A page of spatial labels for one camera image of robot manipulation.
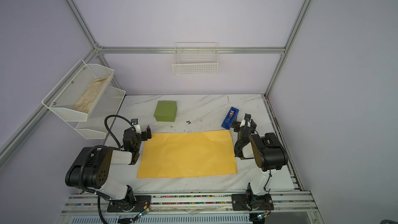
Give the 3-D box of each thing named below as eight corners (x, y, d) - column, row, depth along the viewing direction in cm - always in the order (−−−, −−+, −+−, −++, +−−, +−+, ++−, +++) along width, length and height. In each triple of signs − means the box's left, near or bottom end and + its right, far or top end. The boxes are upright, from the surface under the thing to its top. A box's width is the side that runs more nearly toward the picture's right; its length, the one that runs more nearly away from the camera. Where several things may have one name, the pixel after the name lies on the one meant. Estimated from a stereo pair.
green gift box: (155, 122, 107) (153, 116, 102) (159, 107, 116) (157, 100, 110) (175, 122, 107) (173, 116, 102) (177, 107, 116) (175, 100, 111)
